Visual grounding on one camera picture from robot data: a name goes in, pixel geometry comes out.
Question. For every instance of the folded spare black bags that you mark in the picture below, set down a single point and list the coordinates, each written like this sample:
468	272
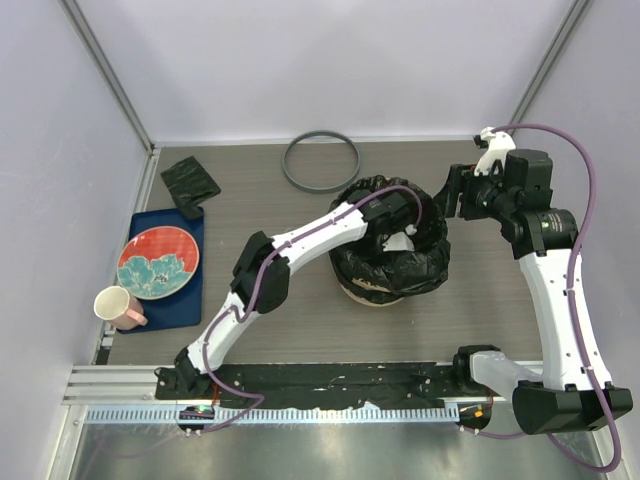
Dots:
189	184

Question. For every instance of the red and teal plate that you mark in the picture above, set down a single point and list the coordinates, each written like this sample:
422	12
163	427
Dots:
158	262

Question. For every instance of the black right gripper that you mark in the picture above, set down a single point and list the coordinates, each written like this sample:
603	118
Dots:
460	180

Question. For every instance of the aluminium frame rail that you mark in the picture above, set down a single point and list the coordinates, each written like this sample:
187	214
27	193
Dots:
111	385

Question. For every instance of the right aluminium corner post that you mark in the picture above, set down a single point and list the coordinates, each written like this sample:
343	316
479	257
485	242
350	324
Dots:
569	25

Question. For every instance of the yellow capybara trash bin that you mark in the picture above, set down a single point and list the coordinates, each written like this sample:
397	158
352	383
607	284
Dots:
369	294

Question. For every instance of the left aluminium corner post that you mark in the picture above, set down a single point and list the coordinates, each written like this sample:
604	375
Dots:
90	41

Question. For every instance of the white paper cup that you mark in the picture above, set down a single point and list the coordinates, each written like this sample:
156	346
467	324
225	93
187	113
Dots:
118	307

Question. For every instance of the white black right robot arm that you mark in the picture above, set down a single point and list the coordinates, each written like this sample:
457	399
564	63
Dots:
574	387

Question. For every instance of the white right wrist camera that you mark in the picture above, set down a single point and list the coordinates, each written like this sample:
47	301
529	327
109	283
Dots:
496	145

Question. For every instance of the aluminium corner post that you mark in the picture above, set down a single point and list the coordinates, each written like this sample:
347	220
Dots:
569	25
90	41

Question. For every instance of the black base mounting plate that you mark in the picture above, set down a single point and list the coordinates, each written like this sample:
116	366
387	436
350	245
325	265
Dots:
340	386

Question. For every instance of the black trash bag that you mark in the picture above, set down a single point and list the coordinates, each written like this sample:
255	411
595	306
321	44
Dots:
404	273

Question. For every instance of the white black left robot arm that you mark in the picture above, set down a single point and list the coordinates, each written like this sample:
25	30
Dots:
262	274

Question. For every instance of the perforated cable duct strip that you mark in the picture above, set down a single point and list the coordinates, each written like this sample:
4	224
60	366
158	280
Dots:
201	414

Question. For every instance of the blue tray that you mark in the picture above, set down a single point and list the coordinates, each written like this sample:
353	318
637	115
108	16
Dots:
184	308

